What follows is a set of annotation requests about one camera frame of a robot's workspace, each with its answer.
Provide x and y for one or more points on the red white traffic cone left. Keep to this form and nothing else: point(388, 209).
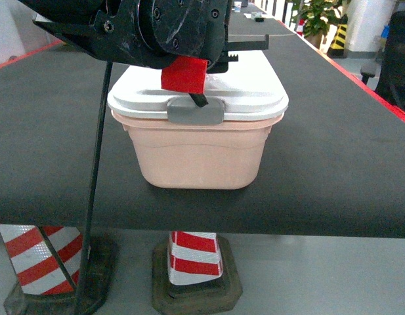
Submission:
point(46, 261)

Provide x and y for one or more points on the green potted plant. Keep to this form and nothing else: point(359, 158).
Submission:
point(318, 16)

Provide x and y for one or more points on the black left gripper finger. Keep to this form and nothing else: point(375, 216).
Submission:
point(259, 45)

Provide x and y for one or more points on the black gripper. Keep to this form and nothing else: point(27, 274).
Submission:
point(150, 34)

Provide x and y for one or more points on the paper cup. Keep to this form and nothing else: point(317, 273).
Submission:
point(237, 6)

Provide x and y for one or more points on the black office chair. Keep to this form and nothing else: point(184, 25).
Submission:
point(391, 84)

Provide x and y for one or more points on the white box lid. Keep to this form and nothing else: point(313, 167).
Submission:
point(249, 91)

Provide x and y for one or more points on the black table mat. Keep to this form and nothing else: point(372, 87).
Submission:
point(333, 166)

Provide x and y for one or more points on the red white traffic cone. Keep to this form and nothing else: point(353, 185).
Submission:
point(46, 261)
point(194, 273)

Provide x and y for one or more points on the pink plastic storage box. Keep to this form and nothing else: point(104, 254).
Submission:
point(225, 156)

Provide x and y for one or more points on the yellow black striped post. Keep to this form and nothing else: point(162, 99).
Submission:
point(337, 46)

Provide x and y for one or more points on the red white traffic cone middle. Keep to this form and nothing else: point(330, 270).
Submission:
point(194, 273)

